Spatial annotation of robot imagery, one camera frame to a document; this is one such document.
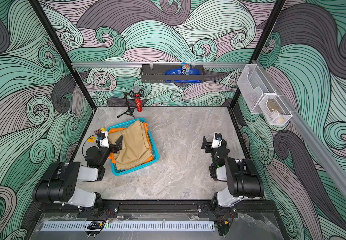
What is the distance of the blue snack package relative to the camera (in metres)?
0.92

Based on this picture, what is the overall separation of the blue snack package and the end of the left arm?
0.46 metres

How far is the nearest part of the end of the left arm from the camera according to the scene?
764 millimetres
